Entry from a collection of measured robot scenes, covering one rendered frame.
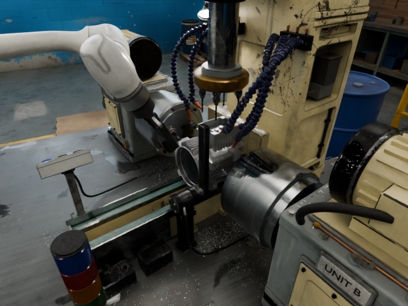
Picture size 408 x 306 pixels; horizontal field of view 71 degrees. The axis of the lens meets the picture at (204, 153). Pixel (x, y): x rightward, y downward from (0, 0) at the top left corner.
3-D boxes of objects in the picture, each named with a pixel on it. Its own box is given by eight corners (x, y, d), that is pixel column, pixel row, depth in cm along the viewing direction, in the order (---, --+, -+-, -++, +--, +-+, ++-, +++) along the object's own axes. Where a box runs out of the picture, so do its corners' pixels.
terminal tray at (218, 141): (221, 132, 113) (223, 115, 109) (240, 142, 106) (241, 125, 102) (197, 140, 107) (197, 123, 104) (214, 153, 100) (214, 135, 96)
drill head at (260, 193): (255, 184, 111) (262, 126, 97) (356, 256, 83) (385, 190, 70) (203, 211, 99) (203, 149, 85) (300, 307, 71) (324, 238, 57)
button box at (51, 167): (91, 163, 107) (85, 149, 107) (94, 161, 101) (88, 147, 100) (40, 179, 99) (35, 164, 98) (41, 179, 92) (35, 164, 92)
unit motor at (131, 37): (141, 101, 171) (132, 25, 148) (169, 122, 148) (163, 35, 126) (98, 112, 158) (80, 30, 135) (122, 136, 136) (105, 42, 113)
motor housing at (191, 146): (214, 159, 124) (215, 119, 114) (244, 181, 112) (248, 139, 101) (175, 175, 115) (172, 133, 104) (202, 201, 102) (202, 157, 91)
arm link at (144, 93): (132, 73, 86) (142, 87, 90) (108, 93, 84) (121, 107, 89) (146, 81, 80) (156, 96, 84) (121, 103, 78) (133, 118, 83)
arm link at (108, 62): (145, 87, 78) (139, 65, 87) (108, 38, 67) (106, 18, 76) (111, 107, 79) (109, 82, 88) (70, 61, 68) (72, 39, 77)
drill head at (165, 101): (167, 121, 156) (164, 76, 142) (208, 150, 131) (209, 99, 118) (124, 134, 143) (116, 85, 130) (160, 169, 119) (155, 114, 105)
